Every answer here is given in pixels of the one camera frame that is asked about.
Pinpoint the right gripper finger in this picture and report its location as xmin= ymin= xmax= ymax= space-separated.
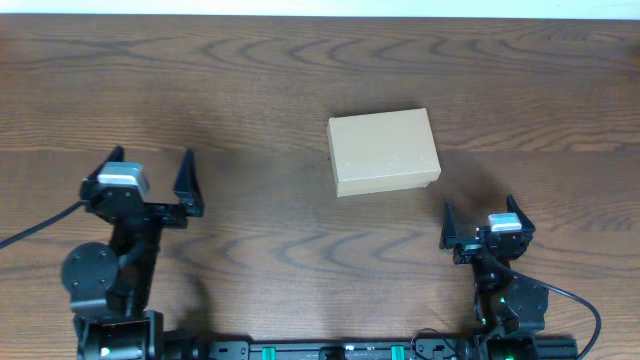
xmin=439 ymin=201 xmax=458 ymax=249
xmin=506 ymin=194 xmax=534 ymax=231

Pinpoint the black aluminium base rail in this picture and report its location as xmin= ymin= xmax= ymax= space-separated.
xmin=162 ymin=336 xmax=578 ymax=360

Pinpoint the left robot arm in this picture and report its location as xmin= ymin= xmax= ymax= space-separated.
xmin=61 ymin=146 xmax=209 ymax=359

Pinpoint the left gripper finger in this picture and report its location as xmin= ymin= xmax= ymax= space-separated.
xmin=85 ymin=145 xmax=124 ymax=181
xmin=173 ymin=149 xmax=204 ymax=217

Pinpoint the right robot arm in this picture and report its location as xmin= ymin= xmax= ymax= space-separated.
xmin=439 ymin=195 xmax=549 ymax=359

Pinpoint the cardboard box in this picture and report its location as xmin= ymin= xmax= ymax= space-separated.
xmin=327 ymin=108 xmax=441 ymax=197

